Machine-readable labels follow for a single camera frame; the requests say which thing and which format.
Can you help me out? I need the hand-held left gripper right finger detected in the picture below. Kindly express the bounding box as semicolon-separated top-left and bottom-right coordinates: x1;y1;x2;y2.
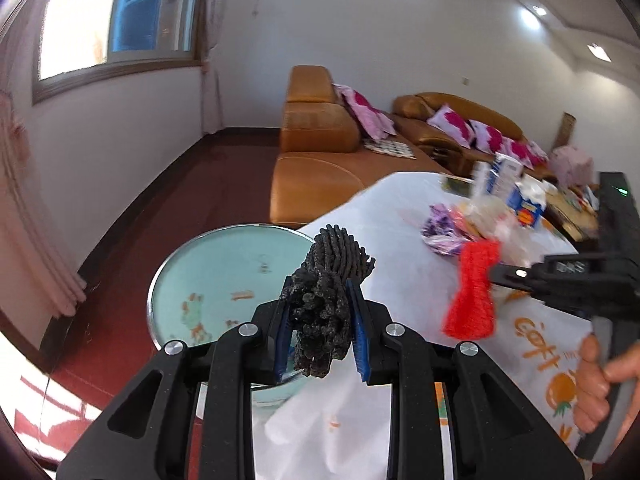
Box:
345;280;586;480

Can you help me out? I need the blue milk carton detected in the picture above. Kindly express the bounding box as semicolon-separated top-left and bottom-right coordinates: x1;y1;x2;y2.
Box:
506;180;547;231

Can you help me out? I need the brown wall hanging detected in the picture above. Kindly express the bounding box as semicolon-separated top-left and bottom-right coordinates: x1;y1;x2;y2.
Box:
557;112;576;149

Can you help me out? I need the dark green snack packet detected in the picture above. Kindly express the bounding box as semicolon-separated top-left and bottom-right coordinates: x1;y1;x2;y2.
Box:
440;175;474;196

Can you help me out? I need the pale window curtain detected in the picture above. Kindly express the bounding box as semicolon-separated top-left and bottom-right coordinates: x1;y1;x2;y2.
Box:
200;0;237;134

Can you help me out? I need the black foam net sleeve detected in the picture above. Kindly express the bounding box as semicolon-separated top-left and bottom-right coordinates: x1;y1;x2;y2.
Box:
282;222;377;379

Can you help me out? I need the person's right hand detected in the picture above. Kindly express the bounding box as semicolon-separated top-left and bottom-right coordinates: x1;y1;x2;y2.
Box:
574;335;640;434

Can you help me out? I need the red foam net sleeve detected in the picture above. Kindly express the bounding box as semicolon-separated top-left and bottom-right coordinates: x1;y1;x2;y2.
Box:
442;240;502;339

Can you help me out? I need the purple foil wrapper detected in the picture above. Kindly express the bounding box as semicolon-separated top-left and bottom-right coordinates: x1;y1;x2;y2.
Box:
421;203;469;257

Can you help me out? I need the tall white blue carton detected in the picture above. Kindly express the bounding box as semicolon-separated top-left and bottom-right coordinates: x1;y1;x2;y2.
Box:
472;152;524;199

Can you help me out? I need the checkered seat mat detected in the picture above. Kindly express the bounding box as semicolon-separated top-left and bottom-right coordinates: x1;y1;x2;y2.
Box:
364;140;417;160

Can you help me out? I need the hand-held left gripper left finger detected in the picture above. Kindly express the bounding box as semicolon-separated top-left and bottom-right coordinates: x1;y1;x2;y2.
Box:
59;275;294;480

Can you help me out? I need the pink cloth bundle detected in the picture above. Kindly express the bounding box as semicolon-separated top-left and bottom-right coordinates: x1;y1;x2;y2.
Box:
551;145;594;187

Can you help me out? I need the large pink floral cushion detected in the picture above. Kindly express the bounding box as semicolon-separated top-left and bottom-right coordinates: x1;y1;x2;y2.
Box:
334;84;399;141

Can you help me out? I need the white orange-print tablecloth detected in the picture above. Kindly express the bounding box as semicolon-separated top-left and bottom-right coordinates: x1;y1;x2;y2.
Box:
250;172;618;480

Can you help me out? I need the wooden coffee table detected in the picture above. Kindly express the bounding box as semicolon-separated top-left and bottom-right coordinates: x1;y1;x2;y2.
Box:
544;185;601;242

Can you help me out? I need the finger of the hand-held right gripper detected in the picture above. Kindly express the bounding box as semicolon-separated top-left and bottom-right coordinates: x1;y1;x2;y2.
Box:
489;262;548;295

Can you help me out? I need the orange leather corner sofa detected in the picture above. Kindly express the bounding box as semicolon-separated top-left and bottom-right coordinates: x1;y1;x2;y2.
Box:
270;65;558;226

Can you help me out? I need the sliding glass window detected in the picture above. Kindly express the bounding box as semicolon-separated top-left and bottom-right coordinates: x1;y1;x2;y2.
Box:
32;0;211;106

